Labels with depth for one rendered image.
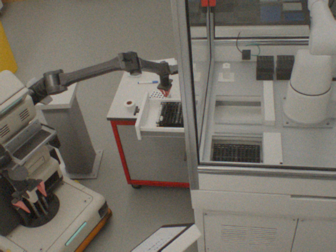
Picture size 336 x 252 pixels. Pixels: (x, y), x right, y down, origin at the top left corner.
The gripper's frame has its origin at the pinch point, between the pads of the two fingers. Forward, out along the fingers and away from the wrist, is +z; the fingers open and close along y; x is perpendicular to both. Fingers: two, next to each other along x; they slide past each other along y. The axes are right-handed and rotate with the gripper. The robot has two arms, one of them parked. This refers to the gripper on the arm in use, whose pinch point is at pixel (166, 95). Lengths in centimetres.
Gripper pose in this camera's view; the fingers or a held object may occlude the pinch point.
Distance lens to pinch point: 239.0
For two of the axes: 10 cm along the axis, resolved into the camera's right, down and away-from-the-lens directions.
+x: -9.1, -2.1, 3.5
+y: 4.0, -6.5, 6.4
